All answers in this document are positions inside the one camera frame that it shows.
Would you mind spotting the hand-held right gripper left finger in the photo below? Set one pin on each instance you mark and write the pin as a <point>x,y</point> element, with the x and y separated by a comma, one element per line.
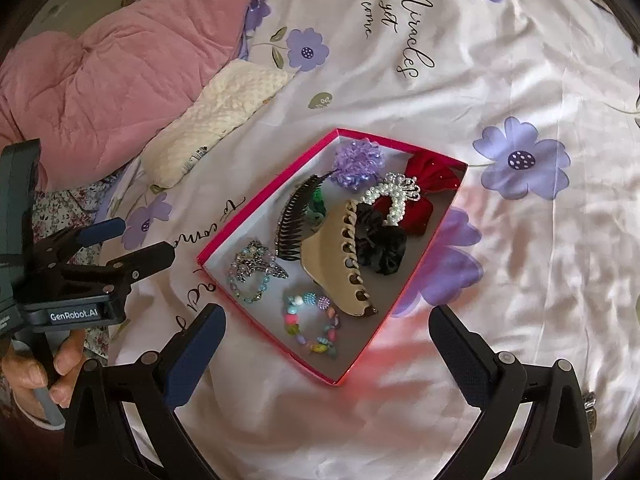
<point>195,355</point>

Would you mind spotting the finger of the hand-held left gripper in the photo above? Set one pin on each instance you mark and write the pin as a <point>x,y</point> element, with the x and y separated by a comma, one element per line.
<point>145,260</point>
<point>102,232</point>

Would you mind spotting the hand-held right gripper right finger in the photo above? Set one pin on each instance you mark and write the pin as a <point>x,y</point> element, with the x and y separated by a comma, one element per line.
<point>460,355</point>

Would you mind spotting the silver rhinestone hair clip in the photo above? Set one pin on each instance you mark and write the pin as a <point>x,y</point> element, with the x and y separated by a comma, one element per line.
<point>260,260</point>

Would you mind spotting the red cardboard box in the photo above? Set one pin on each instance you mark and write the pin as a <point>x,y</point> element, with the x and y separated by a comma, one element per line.
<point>312,321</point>

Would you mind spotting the black scrunchie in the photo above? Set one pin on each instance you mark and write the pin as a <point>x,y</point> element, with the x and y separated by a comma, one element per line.
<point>385,250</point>

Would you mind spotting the black comb hair clip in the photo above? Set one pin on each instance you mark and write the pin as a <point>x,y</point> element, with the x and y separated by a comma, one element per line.
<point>292,225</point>

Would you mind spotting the beige hair claw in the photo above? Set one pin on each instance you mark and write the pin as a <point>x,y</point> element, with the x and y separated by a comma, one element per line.
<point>325,255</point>

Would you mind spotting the person's left hand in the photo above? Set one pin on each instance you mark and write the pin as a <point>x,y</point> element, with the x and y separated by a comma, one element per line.
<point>25,375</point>

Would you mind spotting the small floral print cloth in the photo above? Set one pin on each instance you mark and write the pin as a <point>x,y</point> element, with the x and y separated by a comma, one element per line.
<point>75,205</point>

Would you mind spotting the floral printed bedsheet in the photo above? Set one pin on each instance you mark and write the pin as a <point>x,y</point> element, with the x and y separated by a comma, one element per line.
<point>500,235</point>

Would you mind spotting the small metal hair clip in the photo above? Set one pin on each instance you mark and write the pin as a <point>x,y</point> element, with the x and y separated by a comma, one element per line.
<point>590,402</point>

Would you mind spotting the pink quilt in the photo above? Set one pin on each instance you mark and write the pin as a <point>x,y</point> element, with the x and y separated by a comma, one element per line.
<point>100,75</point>

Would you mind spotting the cream knitted blanket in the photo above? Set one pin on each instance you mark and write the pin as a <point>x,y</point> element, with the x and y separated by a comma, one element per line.
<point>210,115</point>

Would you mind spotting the red velvet hair bow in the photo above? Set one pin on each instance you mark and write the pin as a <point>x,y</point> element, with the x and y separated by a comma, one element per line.
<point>435,170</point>

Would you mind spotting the purple scrunchie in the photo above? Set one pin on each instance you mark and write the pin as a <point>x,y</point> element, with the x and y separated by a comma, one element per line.
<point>357,162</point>

